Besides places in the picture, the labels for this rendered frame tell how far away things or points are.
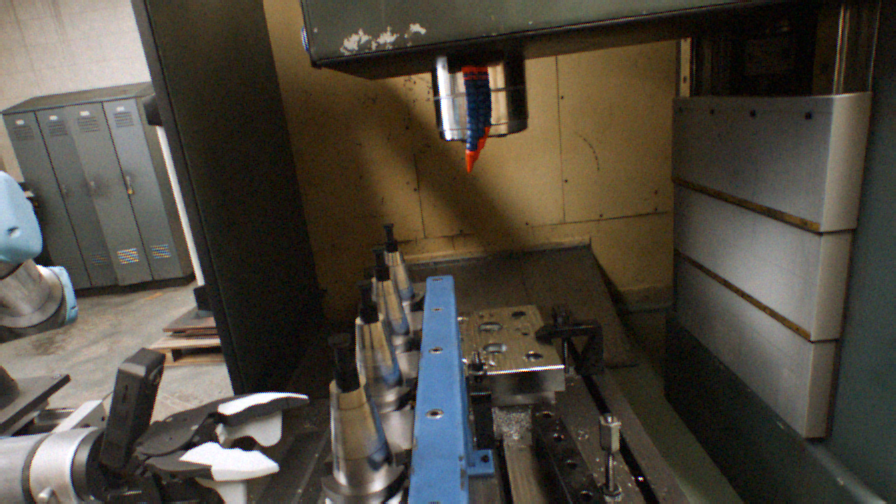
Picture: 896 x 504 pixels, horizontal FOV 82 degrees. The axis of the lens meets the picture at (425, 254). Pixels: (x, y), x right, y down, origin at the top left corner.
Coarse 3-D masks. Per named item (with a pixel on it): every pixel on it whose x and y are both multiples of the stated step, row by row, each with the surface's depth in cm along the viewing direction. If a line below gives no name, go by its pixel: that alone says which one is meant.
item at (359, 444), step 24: (360, 384) 35; (336, 408) 35; (360, 408) 35; (336, 432) 35; (360, 432) 35; (384, 432) 37; (336, 456) 36; (360, 456) 35; (384, 456) 36; (360, 480) 35
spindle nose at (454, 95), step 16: (512, 64) 81; (432, 80) 86; (448, 80) 82; (496, 80) 80; (512, 80) 81; (448, 96) 83; (464, 96) 81; (496, 96) 81; (512, 96) 82; (448, 112) 84; (464, 112) 82; (496, 112) 81; (512, 112) 82; (528, 112) 87; (448, 128) 85; (464, 128) 83; (496, 128) 82; (512, 128) 83
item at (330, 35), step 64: (320, 0) 55; (384, 0) 55; (448, 0) 54; (512, 0) 54; (576, 0) 54; (640, 0) 54; (704, 0) 54; (768, 0) 54; (832, 0) 58; (320, 64) 57; (384, 64) 66
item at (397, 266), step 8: (400, 248) 68; (384, 256) 67; (392, 256) 66; (400, 256) 67; (392, 264) 66; (400, 264) 67; (392, 272) 66; (400, 272) 67; (408, 272) 68; (400, 280) 67; (408, 280) 68; (400, 288) 67; (408, 288) 67; (400, 296) 67; (408, 296) 67
